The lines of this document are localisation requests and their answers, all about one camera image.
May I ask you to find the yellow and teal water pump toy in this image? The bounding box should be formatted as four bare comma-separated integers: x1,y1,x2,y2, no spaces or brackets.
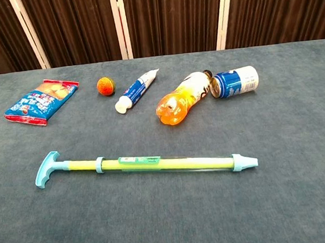
33,135,234,190

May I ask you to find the blue grey tablecloth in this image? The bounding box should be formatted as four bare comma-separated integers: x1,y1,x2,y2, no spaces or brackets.
0,38,325,243

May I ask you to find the blue white toothpaste tube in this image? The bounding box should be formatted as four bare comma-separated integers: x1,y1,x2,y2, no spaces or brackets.
112,68,164,115

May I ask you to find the blue white drink can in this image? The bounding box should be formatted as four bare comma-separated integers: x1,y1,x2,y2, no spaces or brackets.
209,64,261,100

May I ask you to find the blue red snack bag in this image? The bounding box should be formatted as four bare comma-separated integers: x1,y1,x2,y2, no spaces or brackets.
1,76,83,130

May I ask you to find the orange drink plastic bottle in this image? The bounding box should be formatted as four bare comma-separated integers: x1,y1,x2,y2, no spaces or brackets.
152,69,218,127

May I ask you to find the white screen frame post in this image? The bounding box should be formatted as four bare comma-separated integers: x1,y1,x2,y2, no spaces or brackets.
9,0,51,72
212,0,239,51
108,0,134,61

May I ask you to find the small orange ball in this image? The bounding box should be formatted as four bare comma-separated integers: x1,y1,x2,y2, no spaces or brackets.
95,76,117,97

